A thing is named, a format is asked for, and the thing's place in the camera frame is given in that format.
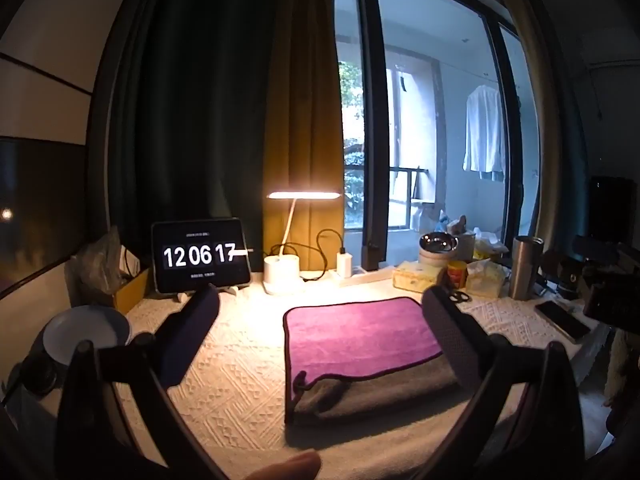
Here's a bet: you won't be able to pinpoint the purple and grey towel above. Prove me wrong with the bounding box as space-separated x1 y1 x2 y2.
283 297 460 427

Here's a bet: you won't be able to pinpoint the operator thumb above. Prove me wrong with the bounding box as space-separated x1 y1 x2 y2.
246 450 322 480

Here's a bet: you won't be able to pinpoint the black scissors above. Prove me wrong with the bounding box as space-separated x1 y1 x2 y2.
449 290 472 304

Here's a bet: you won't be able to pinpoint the cardboard box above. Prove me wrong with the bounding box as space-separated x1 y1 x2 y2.
112 269 150 314

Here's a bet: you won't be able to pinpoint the white round plate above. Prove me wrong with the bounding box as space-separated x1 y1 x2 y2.
42 306 131 366

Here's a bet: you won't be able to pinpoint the soft tissue pack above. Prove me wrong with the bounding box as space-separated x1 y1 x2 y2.
465 259 506 298

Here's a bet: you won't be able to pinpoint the orange lidded jar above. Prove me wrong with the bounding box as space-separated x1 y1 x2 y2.
446 260 468 289

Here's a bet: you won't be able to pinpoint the tablet showing clock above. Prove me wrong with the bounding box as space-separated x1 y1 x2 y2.
151 217 250 295

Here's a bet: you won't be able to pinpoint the yellow tissue box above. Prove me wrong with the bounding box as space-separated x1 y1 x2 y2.
392 261 445 292

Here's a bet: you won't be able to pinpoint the black smartphone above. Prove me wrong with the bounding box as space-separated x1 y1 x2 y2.
534 301 591 344

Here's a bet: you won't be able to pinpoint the steel bowl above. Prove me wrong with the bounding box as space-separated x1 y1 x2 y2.
419 232 458 254

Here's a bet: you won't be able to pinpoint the steel tumbler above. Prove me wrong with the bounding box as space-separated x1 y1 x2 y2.
509 235 544 301

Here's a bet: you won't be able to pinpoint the white desk lamp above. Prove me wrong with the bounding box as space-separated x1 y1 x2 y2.
262 190 343 295

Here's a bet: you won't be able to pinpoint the white usb charger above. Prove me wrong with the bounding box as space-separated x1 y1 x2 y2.
335 247 352 280

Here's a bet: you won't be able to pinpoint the white hanging shirt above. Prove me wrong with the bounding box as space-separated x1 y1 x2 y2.
462 84 506 182

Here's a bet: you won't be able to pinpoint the yellow curtain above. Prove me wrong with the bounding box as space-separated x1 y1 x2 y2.
262 0 344 271

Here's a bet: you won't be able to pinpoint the dark green curtain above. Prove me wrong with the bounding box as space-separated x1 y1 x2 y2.
107 0 279 266

